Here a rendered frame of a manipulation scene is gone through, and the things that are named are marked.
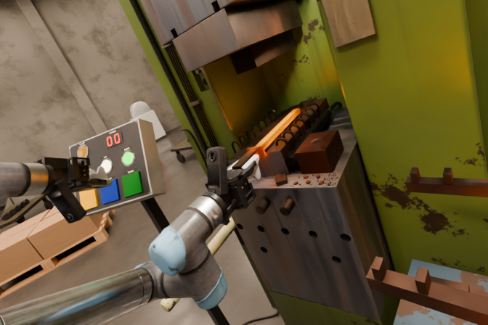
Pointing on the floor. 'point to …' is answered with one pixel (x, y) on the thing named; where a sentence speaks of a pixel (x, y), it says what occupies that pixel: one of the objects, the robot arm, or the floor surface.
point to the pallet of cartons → (46, 244)
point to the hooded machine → (138, 111)
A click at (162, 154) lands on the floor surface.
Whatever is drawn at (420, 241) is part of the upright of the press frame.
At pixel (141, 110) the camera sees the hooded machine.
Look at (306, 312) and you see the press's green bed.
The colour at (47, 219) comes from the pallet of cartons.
